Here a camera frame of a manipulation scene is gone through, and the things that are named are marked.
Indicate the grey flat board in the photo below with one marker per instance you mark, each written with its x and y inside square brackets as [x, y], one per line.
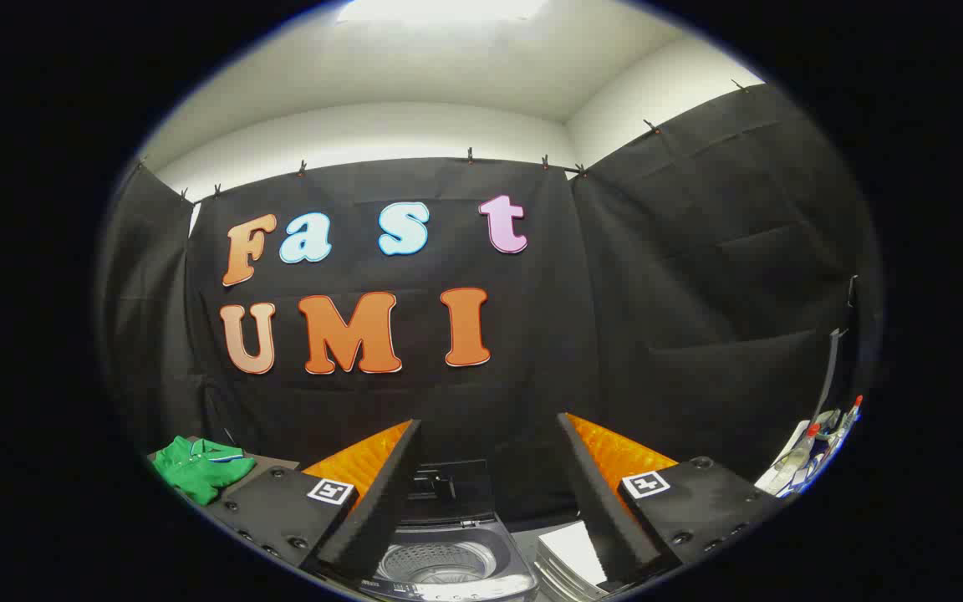
[271, 462]

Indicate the grey top-load washing machine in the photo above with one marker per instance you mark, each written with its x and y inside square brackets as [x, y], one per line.
[448, 573]

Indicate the black backdrop cloth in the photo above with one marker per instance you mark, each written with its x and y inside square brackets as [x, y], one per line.
[615, 334]

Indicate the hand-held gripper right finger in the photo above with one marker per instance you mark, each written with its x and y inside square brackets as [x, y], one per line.
[603, 510]

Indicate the stack of white paper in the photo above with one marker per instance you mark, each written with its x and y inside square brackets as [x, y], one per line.
[569, 552]

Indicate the green polo shirt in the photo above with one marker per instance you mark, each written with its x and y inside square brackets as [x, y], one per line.
[197, 472]

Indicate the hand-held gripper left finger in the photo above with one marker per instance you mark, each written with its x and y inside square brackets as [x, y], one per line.
[381, 510]

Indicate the white plastic bag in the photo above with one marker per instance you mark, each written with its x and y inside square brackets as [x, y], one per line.
[778, 477]

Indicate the row of black backdrop clips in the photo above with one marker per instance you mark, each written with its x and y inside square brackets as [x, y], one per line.
[470, 155]

